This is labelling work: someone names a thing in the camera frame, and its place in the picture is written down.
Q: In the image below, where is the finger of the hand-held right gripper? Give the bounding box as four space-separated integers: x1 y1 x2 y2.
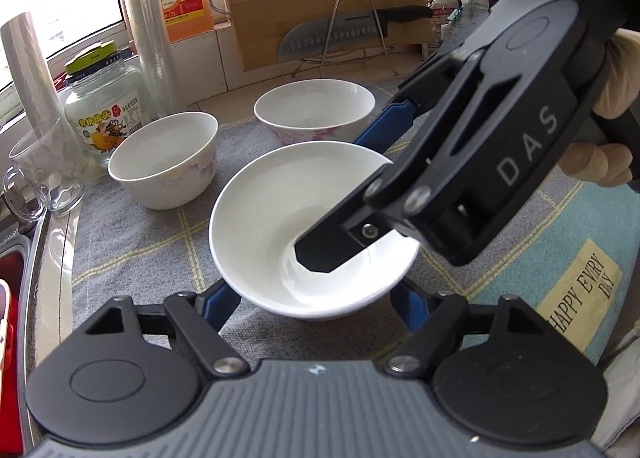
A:
294 176 436 275
352 49 482 147

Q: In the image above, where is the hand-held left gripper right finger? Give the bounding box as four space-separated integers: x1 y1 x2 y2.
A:
385 279 558 379

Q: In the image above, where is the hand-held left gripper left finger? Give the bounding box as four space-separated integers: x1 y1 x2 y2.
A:
85 280 251 383

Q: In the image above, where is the white pink-flower bowl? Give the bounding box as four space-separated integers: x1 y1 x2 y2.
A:
209 140 422 321
108 111 219 210
253 79 376 146

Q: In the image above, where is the person's right hand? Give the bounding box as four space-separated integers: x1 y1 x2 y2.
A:
558 30 640 188

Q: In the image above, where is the grey and blue checked towel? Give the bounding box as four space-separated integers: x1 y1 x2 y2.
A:
70 80 640 381

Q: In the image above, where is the printed food packet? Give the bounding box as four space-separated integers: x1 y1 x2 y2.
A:
425 13 453 60

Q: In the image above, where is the white food packet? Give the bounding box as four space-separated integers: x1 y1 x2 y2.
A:
435 0 495 41

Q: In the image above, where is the steel sink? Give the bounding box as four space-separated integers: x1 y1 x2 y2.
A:
0 178 76 458

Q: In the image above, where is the red and white container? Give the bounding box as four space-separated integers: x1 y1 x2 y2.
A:
0 233 33 444

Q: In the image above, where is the clear glass mug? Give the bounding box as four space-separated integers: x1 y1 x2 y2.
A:
2 115 86 224

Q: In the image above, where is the white clothing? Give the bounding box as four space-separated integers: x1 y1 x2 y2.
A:
602 353 640 451

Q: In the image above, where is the glass jar with green lid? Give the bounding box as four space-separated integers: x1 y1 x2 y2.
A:
63 40 146 169

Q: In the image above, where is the tall clear plastic roll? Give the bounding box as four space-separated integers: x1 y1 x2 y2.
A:
116 0 173 121

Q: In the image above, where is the metal wire rack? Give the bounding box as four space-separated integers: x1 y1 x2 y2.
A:
291 0 401 81

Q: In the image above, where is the black-handled kitchen knife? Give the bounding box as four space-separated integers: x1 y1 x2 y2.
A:
277 4 435 64

